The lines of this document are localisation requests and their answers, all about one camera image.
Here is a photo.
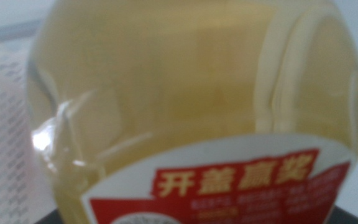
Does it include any yellow tea bottle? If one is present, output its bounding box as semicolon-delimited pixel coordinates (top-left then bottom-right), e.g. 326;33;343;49
26;0;358;224

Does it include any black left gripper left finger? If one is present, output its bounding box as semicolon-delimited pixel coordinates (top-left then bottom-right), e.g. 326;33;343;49
34;208;65;224

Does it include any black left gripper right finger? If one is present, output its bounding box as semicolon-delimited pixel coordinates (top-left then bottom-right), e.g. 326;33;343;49
329;205;358;224

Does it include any white perforated plastic basket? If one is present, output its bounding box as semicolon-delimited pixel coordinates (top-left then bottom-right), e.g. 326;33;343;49
0;18;55;224

